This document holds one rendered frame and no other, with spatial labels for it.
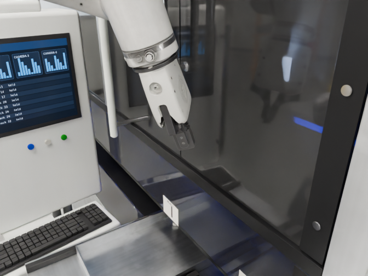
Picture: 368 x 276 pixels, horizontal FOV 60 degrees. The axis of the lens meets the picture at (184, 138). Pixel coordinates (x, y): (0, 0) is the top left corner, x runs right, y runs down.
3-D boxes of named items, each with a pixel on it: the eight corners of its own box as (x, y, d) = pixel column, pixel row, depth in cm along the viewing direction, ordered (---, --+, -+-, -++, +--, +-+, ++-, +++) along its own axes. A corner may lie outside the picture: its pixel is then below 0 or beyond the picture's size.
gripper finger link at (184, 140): (182, 124, 53) (194, 155, 56) (184, 114, 56) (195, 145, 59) (164, 128, 54) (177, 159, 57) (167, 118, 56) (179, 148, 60)
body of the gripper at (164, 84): (170, 59, 45) (193, 125, 51) (178, 37, 53) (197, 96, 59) (122, 72, 47) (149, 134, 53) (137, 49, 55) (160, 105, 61)
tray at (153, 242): (171, 214, 115) (171, 207, 114) (217, 262, 95) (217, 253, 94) (76, 254, 98) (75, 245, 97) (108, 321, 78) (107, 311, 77)
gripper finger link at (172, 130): (170, 131, 49) (180, 136, 54) (162, 84, 50) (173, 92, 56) (162, 133, 49) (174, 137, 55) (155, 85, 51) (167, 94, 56)
